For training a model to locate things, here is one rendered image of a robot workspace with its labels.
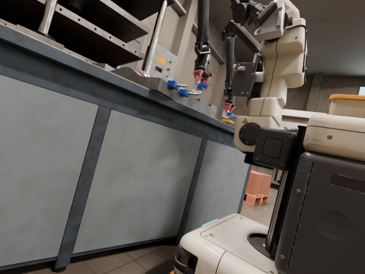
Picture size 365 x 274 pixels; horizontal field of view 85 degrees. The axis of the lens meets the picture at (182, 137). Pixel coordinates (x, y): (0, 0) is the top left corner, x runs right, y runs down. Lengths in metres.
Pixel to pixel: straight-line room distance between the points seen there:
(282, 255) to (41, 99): 0.91
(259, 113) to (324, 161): 0.34
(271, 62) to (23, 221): 1.16
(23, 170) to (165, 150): 0.58
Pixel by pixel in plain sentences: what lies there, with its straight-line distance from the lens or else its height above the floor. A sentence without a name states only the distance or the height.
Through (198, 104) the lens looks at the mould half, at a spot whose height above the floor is 0.85.
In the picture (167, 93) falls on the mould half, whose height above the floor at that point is 0.81.
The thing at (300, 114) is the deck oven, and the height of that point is 2.17.
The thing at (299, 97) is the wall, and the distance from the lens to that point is 11.13.
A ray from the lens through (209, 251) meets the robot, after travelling 0.82.
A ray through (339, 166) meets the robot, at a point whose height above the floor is 0.66.
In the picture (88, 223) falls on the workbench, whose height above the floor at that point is 0.19.
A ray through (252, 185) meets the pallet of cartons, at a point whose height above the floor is 0.27.
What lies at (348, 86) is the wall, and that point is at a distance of 11.26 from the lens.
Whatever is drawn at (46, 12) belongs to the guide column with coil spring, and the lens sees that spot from 1.70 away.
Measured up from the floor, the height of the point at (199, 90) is 0.93.
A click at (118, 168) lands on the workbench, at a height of 0.43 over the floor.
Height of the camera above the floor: 0.61
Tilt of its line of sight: 2 degrees up
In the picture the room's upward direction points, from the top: 15 degrees clockwise
